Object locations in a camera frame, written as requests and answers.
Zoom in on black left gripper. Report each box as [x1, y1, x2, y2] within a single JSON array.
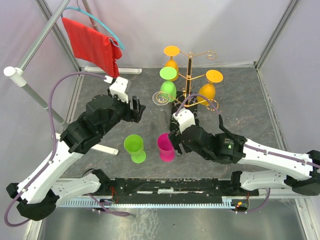
[[100, 87, 146, 136]]

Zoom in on pink wine glass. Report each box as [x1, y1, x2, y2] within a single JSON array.
[[157, 133, 175, 163]]

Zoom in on clear champagne glass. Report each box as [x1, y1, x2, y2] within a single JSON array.
[[152, 91, 170, 134]]

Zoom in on green wine glass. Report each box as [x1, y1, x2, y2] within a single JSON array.
[[123, 134, 147, 164], [159, 66, 177, 103]]

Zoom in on green wine glass front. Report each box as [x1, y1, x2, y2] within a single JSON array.
[[123, 134, 147, 164]]

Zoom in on yellow wine glass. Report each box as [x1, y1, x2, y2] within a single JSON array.
[[198, 70, 224, 108], [164, 45, 180, 82]]

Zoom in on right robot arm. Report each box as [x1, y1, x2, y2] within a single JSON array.
[[168, 125, 320, 196]]

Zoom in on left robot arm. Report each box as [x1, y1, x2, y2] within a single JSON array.
[[6, 94, 146, 221]]

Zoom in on gold wine glass rack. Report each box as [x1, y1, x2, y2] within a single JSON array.
[[168, 50, 219, 125]]

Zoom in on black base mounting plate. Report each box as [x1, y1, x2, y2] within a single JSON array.
[[88, 168, 259, 204]]

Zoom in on red cloth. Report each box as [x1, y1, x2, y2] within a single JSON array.
[[61, 17, 122, 78]]

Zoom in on teal clothes hanger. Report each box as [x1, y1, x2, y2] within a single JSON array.
[[63, 6, 125, 50]]

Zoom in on white clothes stand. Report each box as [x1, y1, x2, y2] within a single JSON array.
[[3, 0, 143, 156]]

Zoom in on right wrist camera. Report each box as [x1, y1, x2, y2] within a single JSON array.
[[172, 108, 196, 134]]

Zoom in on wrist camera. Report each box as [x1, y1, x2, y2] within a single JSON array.
[[172, 108, 196, 134], [103, 75, 132, 103]]

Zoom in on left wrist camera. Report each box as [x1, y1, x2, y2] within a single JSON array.
[[103, 75, 132, 103]]

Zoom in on white slotted cable duct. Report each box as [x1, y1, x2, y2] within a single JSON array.
[[59, 197, 243, 209]]

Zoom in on aluminium frame post left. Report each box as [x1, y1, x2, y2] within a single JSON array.
[[35, 0, 81, 71]]

